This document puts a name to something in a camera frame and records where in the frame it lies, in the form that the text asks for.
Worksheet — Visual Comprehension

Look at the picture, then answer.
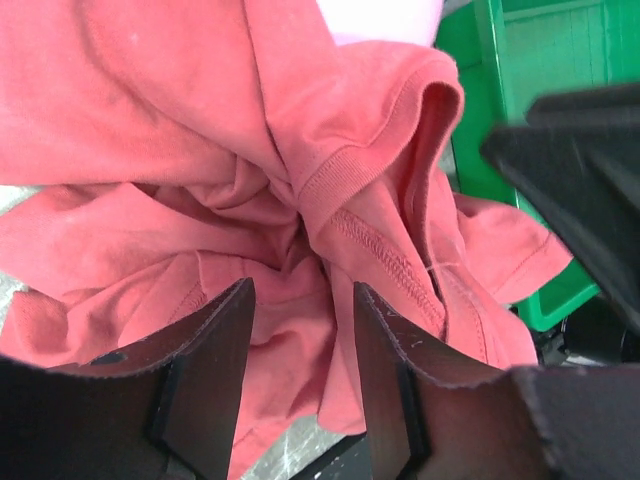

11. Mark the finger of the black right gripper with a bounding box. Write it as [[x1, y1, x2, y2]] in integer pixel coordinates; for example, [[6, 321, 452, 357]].
[[480, 83, 639, 330]]

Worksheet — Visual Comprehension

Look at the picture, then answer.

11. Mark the salmon red t shirt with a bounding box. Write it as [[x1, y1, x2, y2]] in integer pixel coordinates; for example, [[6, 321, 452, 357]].
[[1, 1, 571, 479]]

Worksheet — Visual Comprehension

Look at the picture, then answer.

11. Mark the pink t shirt on hanger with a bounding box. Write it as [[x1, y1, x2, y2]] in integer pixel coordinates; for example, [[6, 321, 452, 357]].
[[317, 0, 444, 47]]

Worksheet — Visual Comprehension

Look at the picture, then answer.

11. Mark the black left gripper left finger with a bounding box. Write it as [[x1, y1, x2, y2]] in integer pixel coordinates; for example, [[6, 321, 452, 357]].
[[54, 278, 255, 479]]

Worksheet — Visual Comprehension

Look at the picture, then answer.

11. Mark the green plastic tray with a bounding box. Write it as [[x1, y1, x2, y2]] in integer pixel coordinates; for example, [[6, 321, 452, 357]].
[[436, 1, 639, 331]]

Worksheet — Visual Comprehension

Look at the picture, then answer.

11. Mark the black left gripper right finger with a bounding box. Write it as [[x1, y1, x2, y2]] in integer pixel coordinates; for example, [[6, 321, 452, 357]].
[[353, 283, 550, 479]]

